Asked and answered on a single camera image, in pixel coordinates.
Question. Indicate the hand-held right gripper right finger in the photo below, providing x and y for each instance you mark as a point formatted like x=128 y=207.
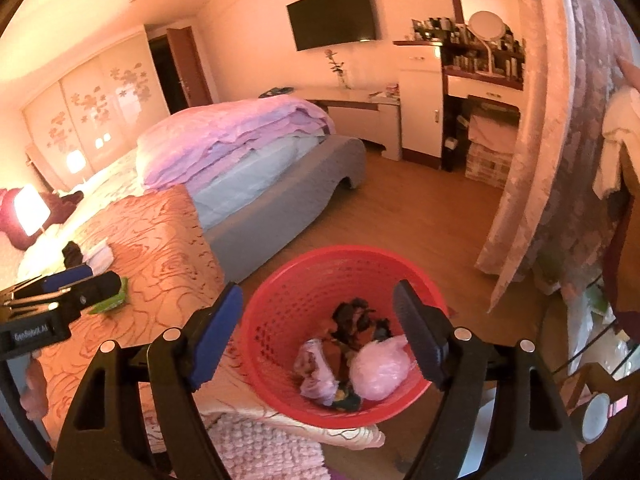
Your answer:
x=417 y=330

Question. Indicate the small clutter on cabinet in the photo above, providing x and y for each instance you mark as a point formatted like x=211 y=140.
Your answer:
x=385 y=92

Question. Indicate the row of cosmetic bottles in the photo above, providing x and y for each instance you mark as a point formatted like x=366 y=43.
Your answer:
x=450 y=30

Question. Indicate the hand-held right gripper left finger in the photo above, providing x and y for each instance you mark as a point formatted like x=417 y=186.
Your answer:
x=220 y=330

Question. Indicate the wall television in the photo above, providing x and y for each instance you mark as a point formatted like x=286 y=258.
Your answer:
x=332 y=15

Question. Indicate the tall white drawer cabinet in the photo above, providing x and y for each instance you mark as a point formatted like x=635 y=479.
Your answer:
x=420 y=100

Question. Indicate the brown wooden door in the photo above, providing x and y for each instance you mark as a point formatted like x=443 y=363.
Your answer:
x=190 y=67

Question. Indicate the dark flat object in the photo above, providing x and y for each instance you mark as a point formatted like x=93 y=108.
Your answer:
x=275 y=91

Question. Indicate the rose in vase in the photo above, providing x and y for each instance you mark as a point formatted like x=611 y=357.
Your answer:
x=336 y=67

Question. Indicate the person's left hand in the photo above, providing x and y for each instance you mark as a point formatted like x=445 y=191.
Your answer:
x=35 y=385

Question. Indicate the white hanging towel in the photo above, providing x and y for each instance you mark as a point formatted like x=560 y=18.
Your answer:
x=615 y=135

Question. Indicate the round white cup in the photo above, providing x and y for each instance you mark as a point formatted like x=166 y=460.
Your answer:
x=595 y=417

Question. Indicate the white dressing table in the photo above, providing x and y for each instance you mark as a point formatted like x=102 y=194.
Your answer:
x=482 y=87

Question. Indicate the pinkish plastic bag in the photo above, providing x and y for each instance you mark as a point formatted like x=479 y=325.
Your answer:
x=312 y=367

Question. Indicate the folded pink quilt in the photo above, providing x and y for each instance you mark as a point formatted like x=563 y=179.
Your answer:
x=225 y=135

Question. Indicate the storage boxes under table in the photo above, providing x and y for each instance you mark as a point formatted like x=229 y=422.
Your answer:
x=492 y=155

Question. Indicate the white cloth on bed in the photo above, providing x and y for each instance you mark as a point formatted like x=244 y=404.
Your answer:
x=100 y=257

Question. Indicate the flower-print sliding wardrobe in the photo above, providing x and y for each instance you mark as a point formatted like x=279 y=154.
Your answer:
x=95 y=105

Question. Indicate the red plastic basket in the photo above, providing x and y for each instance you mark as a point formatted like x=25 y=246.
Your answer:
x=280 y=310

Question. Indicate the pink knitted mat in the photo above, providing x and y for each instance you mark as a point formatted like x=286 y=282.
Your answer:
x=270 y=447

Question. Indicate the low white cabinet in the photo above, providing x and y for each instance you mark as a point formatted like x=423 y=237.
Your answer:
x=360 y=120

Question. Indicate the dark green wrapper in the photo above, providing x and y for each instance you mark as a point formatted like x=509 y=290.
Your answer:
x=346 y=396

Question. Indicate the light blue mattress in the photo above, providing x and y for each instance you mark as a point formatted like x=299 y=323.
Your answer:
x=250 y=180

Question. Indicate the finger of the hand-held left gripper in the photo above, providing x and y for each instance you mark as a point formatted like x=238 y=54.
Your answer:
x=70 y=275
x=97 y=290

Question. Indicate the grey bed frame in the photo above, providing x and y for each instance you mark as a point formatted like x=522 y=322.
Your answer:
x=285 y=220

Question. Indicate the round white vanity mirror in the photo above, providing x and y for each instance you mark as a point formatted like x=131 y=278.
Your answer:
x=487 y=27

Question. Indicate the large glowing table lamp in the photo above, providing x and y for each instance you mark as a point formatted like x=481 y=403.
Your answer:
x=31 y=210

